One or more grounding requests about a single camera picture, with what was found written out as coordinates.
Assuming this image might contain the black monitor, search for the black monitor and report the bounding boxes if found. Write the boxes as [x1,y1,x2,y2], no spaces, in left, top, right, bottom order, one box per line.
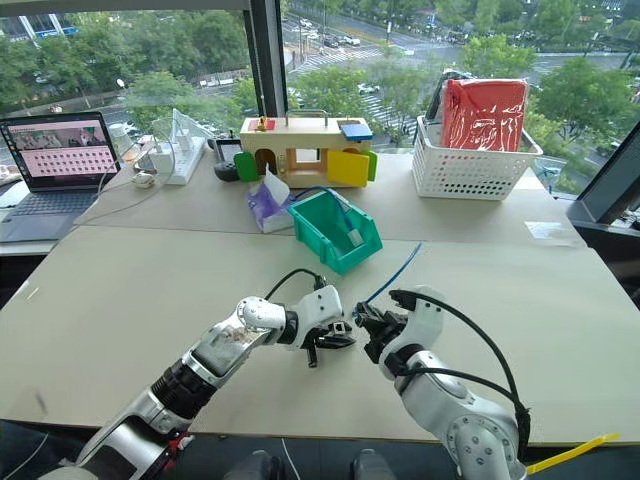
[564,127,640,236]

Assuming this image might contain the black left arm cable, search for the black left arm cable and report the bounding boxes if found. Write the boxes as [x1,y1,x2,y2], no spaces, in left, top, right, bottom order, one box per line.
[263,268,329,304]

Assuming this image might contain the green plastic bin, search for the green plastic bin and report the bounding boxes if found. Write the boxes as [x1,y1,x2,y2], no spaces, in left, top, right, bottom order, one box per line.
[288,189,385,276]

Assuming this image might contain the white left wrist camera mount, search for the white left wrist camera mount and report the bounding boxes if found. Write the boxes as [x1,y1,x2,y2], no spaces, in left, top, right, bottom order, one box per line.
[288,284,346,351]

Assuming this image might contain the red plastic-wrapped package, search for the red plastic-wrapped package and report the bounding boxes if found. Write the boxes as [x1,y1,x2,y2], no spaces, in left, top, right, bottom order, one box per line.
[442,78,530,151]

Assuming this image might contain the dark window pillar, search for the dark window pillar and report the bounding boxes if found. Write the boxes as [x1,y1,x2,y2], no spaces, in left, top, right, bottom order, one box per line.
[243,0,289,126]

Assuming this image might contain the wooden box with coloured doors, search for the wooden box with coloured doors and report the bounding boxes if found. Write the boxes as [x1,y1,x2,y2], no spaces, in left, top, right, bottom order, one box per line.
[234,110,379,190]

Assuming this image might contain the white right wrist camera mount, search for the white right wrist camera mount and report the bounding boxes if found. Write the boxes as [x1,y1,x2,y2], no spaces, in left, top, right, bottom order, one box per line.
[377,285,446,382]

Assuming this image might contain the open grey laptop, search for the open grey laptop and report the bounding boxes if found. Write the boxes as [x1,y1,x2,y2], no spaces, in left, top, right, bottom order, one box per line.
[0,111,121,245]

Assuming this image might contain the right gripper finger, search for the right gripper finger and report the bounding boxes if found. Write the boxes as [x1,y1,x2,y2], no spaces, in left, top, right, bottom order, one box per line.
[353,301,385,327]
[360,322,384,365]

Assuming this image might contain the purple tissue pack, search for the purple tissue pack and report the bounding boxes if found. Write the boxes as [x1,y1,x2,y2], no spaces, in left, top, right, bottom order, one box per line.
[243,164,297,235]

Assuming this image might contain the white perforated plastic basket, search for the white perforated plastic basket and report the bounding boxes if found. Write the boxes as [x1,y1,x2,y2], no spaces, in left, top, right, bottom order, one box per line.
[411,114,545,202]

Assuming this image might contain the black flat board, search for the black flat board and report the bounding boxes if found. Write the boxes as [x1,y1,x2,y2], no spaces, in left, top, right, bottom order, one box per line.
[424,74,451,124]

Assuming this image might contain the white charging cable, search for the white charging cable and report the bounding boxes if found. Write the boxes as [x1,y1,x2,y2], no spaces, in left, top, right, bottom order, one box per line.
[74,144,176,226]

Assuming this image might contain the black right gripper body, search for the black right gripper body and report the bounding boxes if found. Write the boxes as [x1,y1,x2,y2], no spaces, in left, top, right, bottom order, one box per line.
[372,309,409,354]

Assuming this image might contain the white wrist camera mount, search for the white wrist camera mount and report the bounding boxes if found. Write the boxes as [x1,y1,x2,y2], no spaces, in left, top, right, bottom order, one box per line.
[288,284,346,351]
[377,285,446,382]

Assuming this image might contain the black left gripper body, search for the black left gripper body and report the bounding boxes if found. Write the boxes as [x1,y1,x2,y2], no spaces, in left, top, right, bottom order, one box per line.
[298,323,332,370]

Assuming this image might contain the white power strip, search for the white power strip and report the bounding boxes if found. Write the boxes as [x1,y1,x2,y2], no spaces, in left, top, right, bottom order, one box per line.
[149,137,207,186]

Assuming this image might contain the black handheld controller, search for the black handheld controller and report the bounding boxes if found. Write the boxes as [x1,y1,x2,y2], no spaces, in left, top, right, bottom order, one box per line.
[207,130,244,164]

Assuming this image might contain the blue network cable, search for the blue network cable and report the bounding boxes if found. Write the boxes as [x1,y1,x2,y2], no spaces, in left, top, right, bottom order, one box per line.
[352,242,424,319]
[298,185,358,236]

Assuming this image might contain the black round device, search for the black round device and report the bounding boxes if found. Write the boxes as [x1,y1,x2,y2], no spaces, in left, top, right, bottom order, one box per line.
[213,160,241,184]

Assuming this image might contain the yellow strap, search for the yellow strap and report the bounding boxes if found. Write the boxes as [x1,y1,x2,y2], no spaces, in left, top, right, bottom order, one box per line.
[525,432,621,475]

